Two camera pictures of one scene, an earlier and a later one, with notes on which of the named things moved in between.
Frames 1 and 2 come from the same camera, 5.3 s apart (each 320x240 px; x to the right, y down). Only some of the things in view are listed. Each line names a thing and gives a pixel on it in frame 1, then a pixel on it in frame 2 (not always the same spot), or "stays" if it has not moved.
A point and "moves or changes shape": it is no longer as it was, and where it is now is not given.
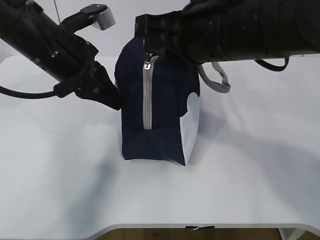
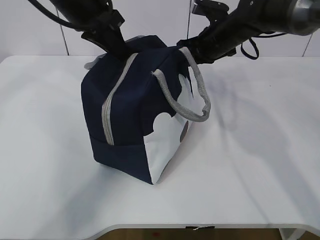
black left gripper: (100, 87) to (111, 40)
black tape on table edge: (195, 227) stays
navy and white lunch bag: (155, 91) moves or changes shape
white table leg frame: (291, 233) stays
